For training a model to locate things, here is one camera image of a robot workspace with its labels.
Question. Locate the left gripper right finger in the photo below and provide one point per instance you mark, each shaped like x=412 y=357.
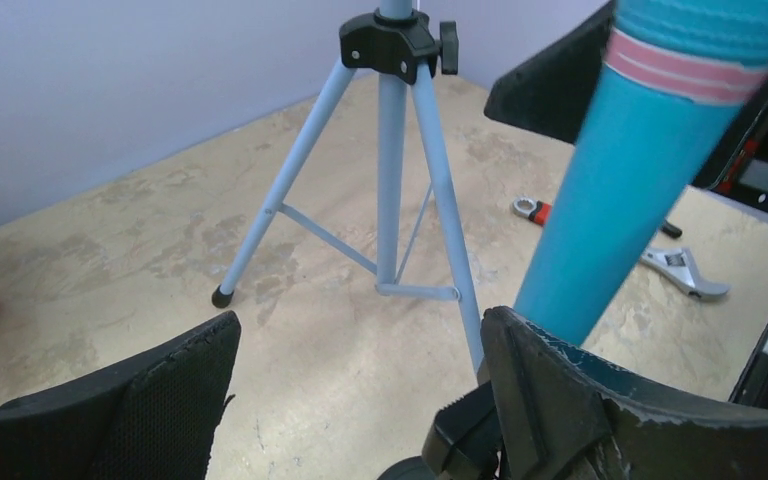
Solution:
x=563 y=411

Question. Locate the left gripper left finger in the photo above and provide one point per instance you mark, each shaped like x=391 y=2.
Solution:
x=150 y=416

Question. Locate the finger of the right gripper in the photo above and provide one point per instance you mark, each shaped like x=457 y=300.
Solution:
x=549 y=94

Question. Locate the blue toy microphone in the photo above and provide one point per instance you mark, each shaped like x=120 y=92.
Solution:
x=675 y=75

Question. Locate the blue music stand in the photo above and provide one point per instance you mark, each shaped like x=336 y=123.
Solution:
x=395 y=42

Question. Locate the black microphone desk stand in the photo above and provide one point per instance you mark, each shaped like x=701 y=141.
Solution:
x=463 y=442

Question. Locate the small black pliers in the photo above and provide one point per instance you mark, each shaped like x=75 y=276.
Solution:
x=670 y=230

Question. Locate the red adjustable wrench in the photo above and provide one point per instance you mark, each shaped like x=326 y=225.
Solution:
x=676 y=265

